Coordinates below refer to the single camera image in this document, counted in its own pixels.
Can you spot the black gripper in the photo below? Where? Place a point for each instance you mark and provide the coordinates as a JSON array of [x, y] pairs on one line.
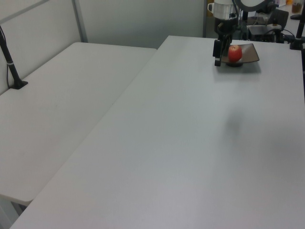
[[226, 27]]

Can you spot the red apple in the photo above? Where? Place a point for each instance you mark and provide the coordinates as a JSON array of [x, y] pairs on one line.
[[235, 54]]

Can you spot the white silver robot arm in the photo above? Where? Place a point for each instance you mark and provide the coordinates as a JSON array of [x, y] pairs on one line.
[[224, 9]]

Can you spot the brown square ceramic plate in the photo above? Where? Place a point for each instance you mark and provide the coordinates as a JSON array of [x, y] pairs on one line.
[[250, 53]]

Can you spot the black computer mouse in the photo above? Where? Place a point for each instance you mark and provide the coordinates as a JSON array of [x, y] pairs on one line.
[[296, 16]]

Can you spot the grey table leg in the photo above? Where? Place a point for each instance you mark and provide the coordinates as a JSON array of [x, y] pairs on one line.
[[6, 214]]

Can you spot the slim grey partition post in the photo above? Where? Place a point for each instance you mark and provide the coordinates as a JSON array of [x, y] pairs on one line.
[[205, 19]]

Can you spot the black clamp camera stand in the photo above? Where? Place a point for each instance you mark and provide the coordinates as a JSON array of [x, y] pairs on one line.
[[299, 33]]

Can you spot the black camera stand with base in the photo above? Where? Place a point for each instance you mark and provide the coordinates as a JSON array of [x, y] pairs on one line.
[[10, 66]]

